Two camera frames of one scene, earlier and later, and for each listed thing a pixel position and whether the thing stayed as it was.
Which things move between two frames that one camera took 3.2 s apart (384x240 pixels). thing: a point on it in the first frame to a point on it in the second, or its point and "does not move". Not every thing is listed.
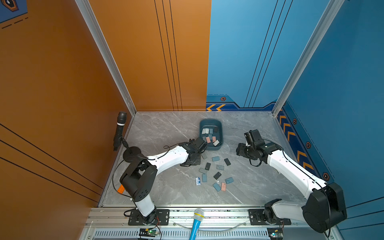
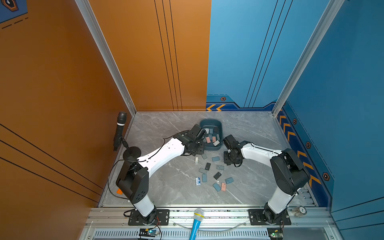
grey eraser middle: x=202 y=170 does not move
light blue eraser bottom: x=216 y=186 does not move
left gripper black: x=198 y=161 to x=201 y=151
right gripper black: x=239 y=150 to x=225 y=160
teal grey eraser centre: x=220 y=167 does not move
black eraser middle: x=207 y=166 does not move
